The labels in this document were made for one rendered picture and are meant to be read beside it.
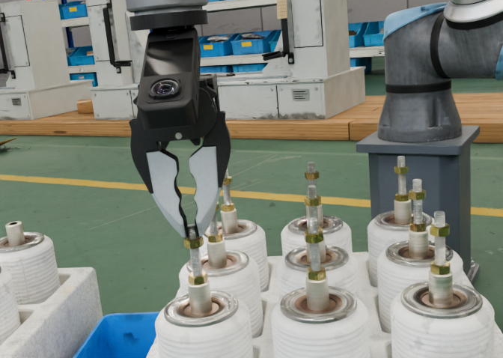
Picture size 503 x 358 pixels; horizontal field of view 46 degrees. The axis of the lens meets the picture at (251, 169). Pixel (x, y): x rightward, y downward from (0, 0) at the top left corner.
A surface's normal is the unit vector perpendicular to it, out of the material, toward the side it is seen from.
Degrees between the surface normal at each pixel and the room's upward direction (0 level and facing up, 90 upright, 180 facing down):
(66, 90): 90
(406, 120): 73
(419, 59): 109
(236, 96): 90
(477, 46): 118
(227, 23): 90
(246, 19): 90
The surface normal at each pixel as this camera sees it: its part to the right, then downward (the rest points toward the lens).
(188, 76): -0.10, -0.72
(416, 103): -0.35, -0.06
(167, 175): 0.00, 0.23
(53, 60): 0.87, 0.04
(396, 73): -0.82, 0.20
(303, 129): -0.49, 0.25
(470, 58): -0.65, 0.60
